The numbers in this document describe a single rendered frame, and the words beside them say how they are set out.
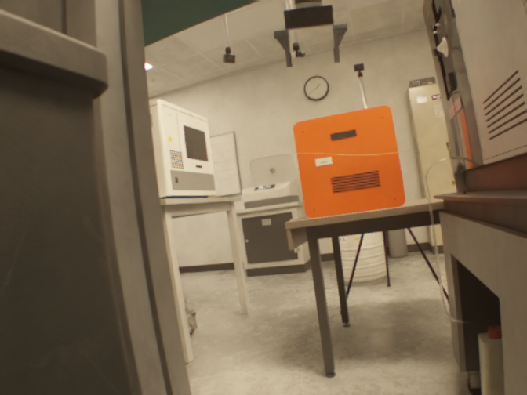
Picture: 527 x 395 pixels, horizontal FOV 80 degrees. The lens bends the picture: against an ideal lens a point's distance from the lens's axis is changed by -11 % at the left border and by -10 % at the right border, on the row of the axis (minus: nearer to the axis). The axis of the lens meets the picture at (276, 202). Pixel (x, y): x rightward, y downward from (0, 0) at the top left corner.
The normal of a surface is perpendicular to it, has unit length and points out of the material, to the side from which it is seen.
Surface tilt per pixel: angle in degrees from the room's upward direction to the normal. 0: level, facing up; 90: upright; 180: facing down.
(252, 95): 90
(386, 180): 90
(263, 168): 105
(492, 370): 90
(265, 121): 90
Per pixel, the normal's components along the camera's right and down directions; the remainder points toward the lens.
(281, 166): -0.25, 0.28
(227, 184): -0.29, 0.03
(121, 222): 0.92, -0.14
